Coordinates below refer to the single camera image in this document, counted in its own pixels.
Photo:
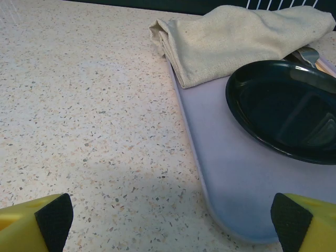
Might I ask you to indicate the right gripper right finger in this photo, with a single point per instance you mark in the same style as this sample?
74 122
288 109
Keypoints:
315 231

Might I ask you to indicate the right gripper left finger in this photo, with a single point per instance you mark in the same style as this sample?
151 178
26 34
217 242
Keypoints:
21 231

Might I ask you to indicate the lilac placemat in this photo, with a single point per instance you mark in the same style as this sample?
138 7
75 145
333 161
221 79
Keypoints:
223 170

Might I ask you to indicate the black divided plate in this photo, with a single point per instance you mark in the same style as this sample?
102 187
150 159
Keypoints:
275 110

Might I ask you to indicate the metal fork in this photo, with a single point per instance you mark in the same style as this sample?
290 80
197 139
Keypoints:
309 55

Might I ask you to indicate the beige folded cloth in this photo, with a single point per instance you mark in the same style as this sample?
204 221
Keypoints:
236 39

